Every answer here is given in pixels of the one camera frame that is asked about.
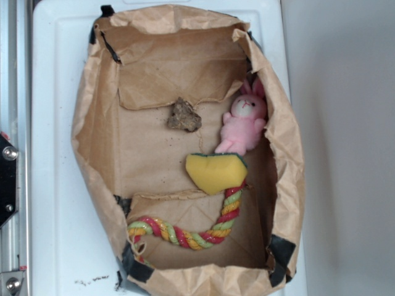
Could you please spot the multicolored twisted rope toy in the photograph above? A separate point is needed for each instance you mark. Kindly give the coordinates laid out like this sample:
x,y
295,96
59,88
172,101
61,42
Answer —
x,y
197,241

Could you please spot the yellow green sponge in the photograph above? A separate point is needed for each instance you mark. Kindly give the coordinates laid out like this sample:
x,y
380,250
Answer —
x,y
216,172

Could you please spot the brown rock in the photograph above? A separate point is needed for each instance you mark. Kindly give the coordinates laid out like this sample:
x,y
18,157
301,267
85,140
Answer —
x,y
184,117

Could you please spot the pink plush bunny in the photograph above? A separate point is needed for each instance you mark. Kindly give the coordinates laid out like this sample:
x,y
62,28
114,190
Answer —
x,y
244,123

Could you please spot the brown paper bag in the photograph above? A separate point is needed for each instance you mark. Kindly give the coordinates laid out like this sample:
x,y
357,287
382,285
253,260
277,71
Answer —
x,y
139,63

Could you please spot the metal frame rail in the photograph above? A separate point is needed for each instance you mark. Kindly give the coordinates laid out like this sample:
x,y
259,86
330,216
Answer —
x,y
15,143

